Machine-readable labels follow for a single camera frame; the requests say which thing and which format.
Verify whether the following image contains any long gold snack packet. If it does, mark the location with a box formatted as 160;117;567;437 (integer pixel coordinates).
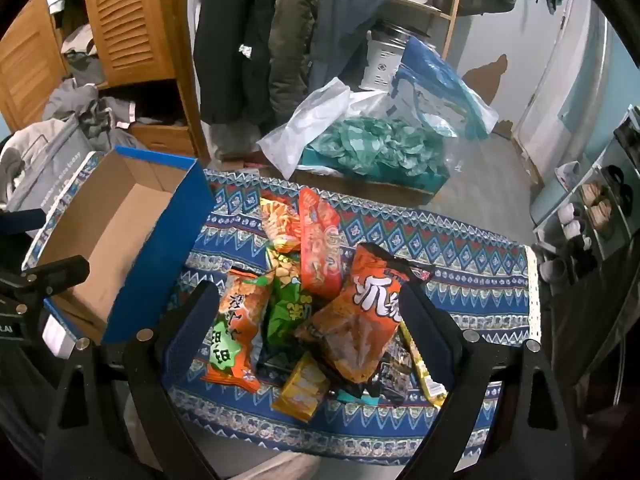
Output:
400;322;447;407

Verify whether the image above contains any orange and green snack packet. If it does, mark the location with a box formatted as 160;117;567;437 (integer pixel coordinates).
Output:
202;269;275;393

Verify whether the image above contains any wooden shelf rack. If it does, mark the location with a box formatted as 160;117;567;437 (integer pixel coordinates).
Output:
390;0;473;61

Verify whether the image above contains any wooden louvred wardrobe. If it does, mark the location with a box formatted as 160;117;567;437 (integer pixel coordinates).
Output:
0;0;211;161

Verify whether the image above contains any teal snack packet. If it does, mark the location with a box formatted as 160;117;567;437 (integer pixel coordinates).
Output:
336;385;381;406

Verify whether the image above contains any short gold snack packet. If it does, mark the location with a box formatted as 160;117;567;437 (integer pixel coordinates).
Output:
271;352;332;416

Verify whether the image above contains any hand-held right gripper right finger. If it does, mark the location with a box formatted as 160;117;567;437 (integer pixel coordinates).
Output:
397;282;586;480

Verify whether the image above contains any blue cardboard box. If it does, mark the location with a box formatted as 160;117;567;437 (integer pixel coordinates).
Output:
22;146;217;356

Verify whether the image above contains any teal cloth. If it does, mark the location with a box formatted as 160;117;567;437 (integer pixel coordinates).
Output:
307;117;448;186

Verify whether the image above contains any blue patterned tablecloth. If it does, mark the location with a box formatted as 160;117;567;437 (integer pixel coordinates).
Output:
30;152;543;466

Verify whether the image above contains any blue plastic bag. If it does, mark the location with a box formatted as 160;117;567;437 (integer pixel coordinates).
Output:
392;35;501;141

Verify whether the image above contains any black coat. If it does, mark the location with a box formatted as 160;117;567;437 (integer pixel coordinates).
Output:
192;0;283;126

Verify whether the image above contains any brown cardboard box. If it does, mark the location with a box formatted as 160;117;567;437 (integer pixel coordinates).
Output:
295;160;451;206

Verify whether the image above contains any grey-blue coat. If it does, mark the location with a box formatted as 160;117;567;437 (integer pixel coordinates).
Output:
307;0;401;96

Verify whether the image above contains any large orange snack packet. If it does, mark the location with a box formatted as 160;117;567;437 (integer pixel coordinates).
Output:
295;242;433;386

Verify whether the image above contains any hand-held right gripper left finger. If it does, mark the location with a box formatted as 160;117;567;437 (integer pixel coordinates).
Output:
42;280;221;480

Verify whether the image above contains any black snack packet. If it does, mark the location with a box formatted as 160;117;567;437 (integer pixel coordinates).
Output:
345;345;418;408

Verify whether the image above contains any shoe rack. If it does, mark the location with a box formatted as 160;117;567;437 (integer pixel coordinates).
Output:
530;105;640;261

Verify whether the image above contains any yellow-orange snack packet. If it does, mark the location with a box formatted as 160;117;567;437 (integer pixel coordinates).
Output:
259;197;303;256

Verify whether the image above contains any olive coat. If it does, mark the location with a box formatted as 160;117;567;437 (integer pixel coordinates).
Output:
267;0;323;126

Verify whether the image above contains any pile of grey clothes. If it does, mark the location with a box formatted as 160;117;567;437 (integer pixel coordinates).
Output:
42;25;186;141

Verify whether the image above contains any white plastic bag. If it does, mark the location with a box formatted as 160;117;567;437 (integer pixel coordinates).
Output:
257;77;401;178

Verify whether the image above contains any white metal canister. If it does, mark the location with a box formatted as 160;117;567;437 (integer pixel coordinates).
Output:
360;22;431;92

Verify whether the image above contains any white door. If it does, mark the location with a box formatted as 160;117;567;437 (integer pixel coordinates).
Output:
510;0;608;166

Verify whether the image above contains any red-orange snack packet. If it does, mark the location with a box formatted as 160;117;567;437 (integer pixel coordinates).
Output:
298;187;342;301

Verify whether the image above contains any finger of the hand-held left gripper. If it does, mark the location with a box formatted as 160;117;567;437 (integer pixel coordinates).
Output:
0;209;48;235
21;255;91;293

